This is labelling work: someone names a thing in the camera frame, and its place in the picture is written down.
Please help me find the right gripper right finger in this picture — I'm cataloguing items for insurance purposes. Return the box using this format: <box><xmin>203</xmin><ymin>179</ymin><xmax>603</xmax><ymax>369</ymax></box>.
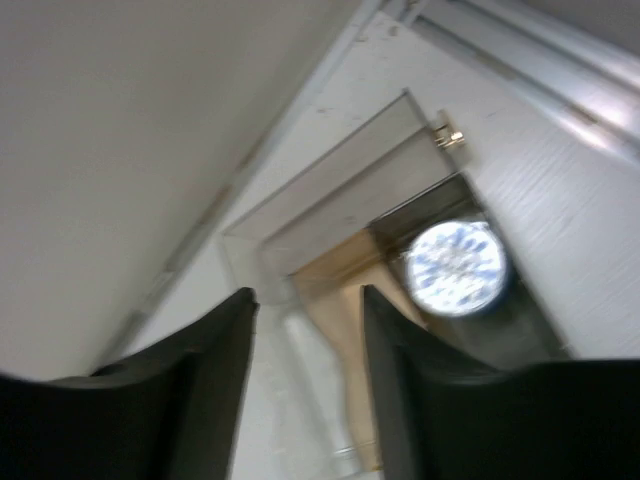
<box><xmin>362</xmin><ymin>285</ymin><xmax>639</xmax><ymax>479</ymax></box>

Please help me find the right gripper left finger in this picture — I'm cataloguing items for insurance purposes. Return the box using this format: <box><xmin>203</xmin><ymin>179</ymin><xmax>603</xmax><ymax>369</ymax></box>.
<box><xmin>1</xmin><ymin>288</ymin><xmax>259</xmax><ymax>479</ymax></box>

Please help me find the clear compartment organizer box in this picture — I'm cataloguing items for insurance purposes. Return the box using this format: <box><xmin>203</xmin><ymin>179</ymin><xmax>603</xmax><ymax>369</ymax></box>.
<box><xmin>223</xmin><ymin>91</ymin><xmax>568</xmax><ymax>479</ymax></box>

